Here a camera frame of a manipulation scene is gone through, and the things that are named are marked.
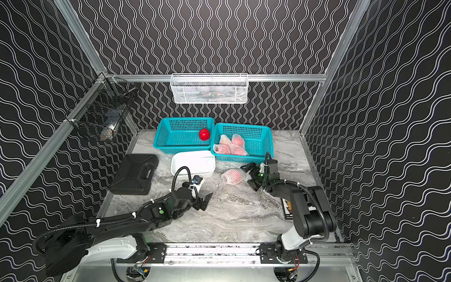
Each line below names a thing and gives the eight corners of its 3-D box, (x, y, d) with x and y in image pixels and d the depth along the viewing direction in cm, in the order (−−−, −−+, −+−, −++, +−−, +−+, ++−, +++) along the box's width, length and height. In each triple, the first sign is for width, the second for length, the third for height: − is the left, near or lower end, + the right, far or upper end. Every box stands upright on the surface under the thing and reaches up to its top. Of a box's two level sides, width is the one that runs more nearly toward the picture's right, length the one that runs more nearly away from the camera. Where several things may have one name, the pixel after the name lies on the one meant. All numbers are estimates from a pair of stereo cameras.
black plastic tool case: (115, 194, 94) (108, 188, 88) (129, 161, 107) (124, 154, 102) (149, 194, 94) (144, 188, 88) (159, 161, 107) (155, 154, 102)
